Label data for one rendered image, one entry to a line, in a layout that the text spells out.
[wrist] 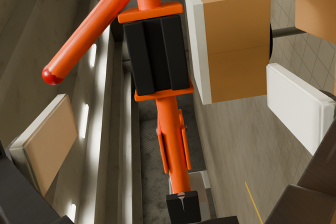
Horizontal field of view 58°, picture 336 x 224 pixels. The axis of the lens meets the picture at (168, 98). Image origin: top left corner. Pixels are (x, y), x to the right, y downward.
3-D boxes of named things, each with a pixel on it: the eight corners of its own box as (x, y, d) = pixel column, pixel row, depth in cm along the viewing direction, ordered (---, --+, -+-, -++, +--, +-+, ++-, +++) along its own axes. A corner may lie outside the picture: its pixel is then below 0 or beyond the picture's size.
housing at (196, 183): (200, 169, 41) (168, 174, 41) (208, 203, 35) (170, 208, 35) (206, 210, 44) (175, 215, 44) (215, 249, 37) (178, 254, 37)
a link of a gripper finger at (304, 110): (320, 103, 13) (338, 101, 13) (265, 63, 19) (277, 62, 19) (318, 163, 14) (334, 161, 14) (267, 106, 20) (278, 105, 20)
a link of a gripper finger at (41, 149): (43, 202, 14) (27, 204, 14) (79, 133, 21) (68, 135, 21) (23, 146, 13) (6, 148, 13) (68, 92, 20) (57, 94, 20)
